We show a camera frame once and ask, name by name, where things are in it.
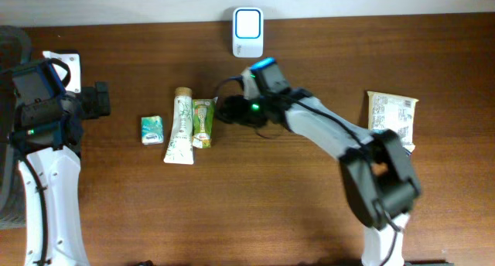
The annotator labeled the green snack stick packet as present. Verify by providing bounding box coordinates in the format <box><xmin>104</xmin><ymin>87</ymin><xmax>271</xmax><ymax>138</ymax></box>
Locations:
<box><xmin>193</xmin><ymin>97</ymin><xmax>217</xmax><ymax>148</ymax></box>

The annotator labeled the teal tissue pack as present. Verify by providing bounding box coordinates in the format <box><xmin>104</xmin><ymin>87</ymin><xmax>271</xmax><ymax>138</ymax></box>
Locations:
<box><xmin>141</xmin><ymin>116</ymin><xmax>164</xmax><ymax>145</ymax></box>

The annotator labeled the white tube with gold cap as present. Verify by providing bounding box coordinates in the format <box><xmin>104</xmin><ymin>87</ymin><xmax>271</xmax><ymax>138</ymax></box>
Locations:
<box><xmin>163</xmin><ymin>87</ymin><xmax>194</xmax><ymax>165</ymax></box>

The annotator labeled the cream snack bag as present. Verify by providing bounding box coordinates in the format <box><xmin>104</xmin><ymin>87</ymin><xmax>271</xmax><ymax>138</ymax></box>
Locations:
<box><xmin>367</xmin><ymin>91</ymin><xmax>418</xmax><ymax>154</ymax></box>

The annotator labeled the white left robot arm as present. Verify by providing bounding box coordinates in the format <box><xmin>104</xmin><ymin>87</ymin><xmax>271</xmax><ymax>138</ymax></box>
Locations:
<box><xmin>2</xmin><ymin>58</ymin><xmax>111</xmax><ymax>265</ymax></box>

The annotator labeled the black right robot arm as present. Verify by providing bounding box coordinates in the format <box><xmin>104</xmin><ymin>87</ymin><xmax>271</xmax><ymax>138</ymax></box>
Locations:
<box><xmin>215</xmin><ymin>57</ymin><xmax>422</xmax><ymax>265</ymax></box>

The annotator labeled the white barcode scanner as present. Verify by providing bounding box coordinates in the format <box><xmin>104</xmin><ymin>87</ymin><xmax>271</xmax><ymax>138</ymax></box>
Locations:
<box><xmin>232</xmin><ymin>7</ymin><xmax>264</xmax><ymax>58</ymax></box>

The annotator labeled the dark grey plastic basket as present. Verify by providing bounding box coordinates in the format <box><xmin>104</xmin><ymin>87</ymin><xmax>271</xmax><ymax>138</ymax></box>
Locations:
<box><xmin>1</xmin><ymin>26</ymin><xmax>32</xmax><ymax>230</ymax></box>

